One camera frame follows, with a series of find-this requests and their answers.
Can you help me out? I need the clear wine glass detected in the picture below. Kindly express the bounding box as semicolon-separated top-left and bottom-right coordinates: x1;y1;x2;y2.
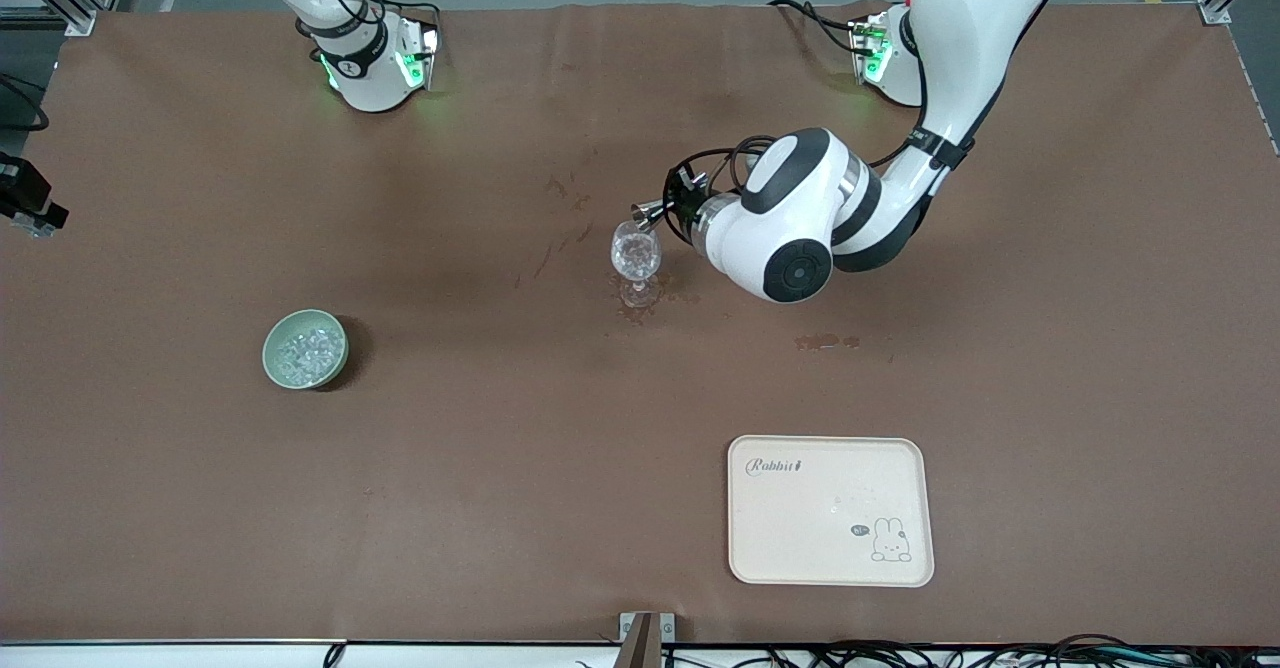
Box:
610;220;665;309

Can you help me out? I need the mint green bowl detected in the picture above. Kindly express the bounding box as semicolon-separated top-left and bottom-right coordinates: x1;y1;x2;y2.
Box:
262;309;349;390

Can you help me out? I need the brown table cover sheet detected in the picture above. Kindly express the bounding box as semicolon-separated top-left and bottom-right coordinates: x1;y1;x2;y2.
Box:
0;0;1280;647

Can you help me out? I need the cream rabbit print tray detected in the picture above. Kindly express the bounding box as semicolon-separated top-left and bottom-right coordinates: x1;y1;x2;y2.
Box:
727;434;936;589

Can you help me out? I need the silver metal bracket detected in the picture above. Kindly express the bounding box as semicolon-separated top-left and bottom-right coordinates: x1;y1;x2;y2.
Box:
618;611;677;644

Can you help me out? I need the black cable tangle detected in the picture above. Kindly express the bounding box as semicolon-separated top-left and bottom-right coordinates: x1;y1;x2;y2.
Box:
665;636;1280;668

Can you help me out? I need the teal cable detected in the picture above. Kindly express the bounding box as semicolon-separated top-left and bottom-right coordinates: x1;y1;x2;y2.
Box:
1085;648;1216;667

